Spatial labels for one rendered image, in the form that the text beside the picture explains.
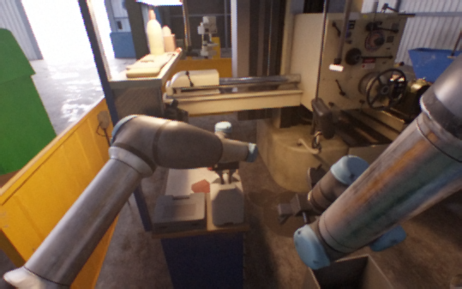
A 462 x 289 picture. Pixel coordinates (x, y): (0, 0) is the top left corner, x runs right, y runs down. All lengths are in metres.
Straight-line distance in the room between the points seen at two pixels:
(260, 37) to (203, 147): 2.24
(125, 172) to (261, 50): 2.34
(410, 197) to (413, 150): 0.06
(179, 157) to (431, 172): 0.42
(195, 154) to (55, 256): 0.31
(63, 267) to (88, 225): 0.07
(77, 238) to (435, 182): 0.53
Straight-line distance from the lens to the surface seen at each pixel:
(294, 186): 2.92
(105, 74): 0.92
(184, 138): 0.52
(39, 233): 1.67
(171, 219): 1.23
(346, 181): 0.55
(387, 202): 0.33
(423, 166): 0.29
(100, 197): 0.53
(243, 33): 2.65
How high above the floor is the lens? 1.89
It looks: 29 degrees down
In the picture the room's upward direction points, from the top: 1 degrees counter-clockwise
